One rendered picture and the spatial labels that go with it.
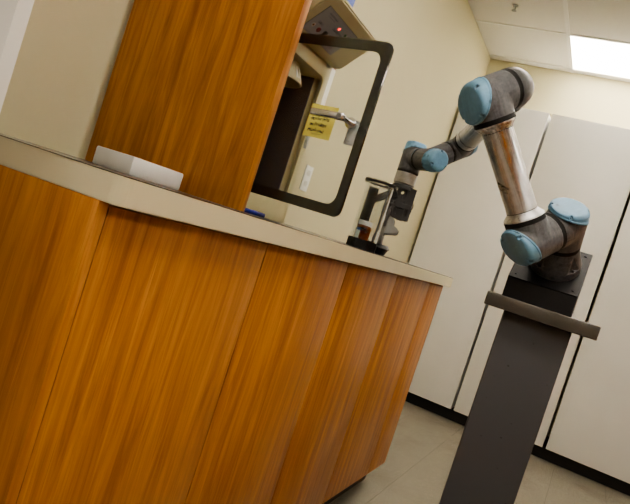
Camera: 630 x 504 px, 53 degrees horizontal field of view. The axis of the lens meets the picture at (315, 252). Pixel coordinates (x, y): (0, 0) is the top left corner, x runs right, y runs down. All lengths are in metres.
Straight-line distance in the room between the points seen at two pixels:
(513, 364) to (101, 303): 1.37
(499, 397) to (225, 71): 1.21
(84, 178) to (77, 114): 0.88
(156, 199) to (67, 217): 0.12
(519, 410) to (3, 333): 1.49
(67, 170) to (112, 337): 0.25
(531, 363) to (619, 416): 2.49
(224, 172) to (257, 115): 0.15
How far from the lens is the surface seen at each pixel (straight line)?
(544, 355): 2.01
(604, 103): 5.13
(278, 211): 1.81
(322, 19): 1.67
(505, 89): 1.82
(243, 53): 1.57
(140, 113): 1.69
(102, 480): 1.12
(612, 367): 4.44
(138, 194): 0.87
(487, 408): 2.03
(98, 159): 1.47
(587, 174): 4.53
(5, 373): 0.97
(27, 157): 0.98
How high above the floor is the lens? 0.95
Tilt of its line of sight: 2 degrees down
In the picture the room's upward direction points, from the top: 18 degrees clockwise
